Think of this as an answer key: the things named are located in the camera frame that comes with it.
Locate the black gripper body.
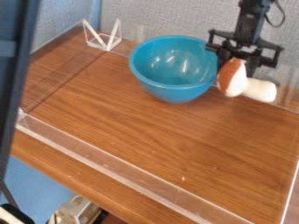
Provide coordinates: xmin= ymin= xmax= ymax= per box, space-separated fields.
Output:
xmin=206 ymin=29 xmax=284 ymax=68

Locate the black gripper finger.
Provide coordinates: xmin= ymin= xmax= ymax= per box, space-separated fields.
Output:
xmin=218 ymin=48 xmax=231 ymax=69
xmin=246 ymin=55 xmax=260 ymax=77

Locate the brown white plush mushroom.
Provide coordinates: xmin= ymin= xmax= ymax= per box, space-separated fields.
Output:
xmin=216 ymin=58 xmax=276 ymax=102

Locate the dark robot arm link foreground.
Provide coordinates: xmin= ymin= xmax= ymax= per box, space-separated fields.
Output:
xmin=0 ymin=0 xmax=42 ymax=179

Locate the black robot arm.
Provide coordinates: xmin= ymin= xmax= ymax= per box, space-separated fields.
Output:
xmin=206 ymin=0 xmax=286 ymax=77

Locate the blue bowl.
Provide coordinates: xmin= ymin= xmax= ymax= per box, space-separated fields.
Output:
xmin=128 ymin=35 xmax=218 ymax=103

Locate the clear acrylic back barrier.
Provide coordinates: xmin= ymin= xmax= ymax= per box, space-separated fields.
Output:
xmin=114 ymin=41 xmax=299 ymax=111

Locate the clear acrylic barrier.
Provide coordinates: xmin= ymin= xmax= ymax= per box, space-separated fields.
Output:
xmin=16 ymin=110 xmax=254 ymax=224
xmin=114 ymin=41 xmax=299 ymax=111

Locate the clear acrylic front barrier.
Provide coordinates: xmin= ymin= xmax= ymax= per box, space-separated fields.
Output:
xmin=16 ymin=110 xmax=254 ymax=224

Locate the grey metal box under table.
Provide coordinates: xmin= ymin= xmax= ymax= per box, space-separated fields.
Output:
xmin=47 ymin=195 xmax=103 ymax=224

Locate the black cable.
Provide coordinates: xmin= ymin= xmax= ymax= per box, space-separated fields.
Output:
xmin=264 ymin=0 xmax=287 ymax=29

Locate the clear acrylic corner bracket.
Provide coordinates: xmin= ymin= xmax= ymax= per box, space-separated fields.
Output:
xmin=82 ymin=18 xmax=123 ymax=52

